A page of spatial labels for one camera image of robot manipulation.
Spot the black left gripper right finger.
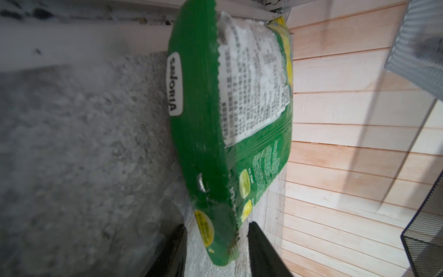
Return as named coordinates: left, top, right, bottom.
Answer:
left=248, top=222, right=293, bottom=277

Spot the aluminium frame rail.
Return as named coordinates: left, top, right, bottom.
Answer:
left=1, top=0, right=306, bottom=25

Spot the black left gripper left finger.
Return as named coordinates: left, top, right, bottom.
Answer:
left=145, top=224, right=188, bottom=277

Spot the black wire mesh basket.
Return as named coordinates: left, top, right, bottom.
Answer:
left=400, top=175, right=443, bottom=277

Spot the white wire mesh shelf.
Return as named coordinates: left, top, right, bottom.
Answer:
left=385, top=0, right=443, bottom=100

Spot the green candy bag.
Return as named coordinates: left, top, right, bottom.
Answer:
left=166, top=1, right=293, bottom=267

